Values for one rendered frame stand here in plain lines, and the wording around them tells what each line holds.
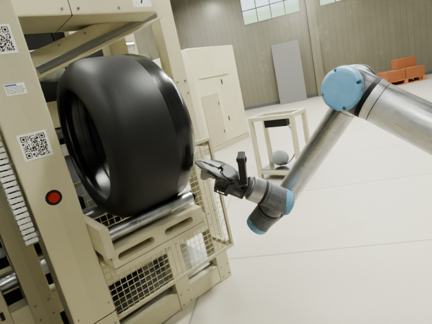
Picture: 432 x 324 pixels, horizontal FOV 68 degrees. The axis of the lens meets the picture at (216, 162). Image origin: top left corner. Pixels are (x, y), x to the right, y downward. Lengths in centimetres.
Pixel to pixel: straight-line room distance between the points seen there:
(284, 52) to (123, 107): 1210
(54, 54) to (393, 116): 124
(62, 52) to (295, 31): 1215
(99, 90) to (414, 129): 83
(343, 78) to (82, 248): 91
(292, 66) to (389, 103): 1196
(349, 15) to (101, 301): 1308
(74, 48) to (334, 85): 106
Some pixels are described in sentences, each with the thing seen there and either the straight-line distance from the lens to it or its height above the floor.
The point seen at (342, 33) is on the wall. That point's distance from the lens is 1351.
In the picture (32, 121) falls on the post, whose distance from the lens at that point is 104.
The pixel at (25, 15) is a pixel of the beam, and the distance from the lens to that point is 138.
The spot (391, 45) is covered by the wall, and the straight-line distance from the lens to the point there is 1389.
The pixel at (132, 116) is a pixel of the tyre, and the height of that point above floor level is 124.
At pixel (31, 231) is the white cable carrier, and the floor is 99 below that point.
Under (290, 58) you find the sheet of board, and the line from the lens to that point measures 1288.
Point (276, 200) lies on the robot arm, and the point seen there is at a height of 85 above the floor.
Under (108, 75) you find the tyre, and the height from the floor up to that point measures 137.
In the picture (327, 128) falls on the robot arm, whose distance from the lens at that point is 113.
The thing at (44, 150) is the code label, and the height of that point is 120.
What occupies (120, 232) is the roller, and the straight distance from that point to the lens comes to 106.
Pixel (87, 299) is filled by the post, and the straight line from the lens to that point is 118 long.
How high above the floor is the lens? 128
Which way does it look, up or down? 13 degrees down
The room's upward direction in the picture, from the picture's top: 12 degrees counter-clockwise
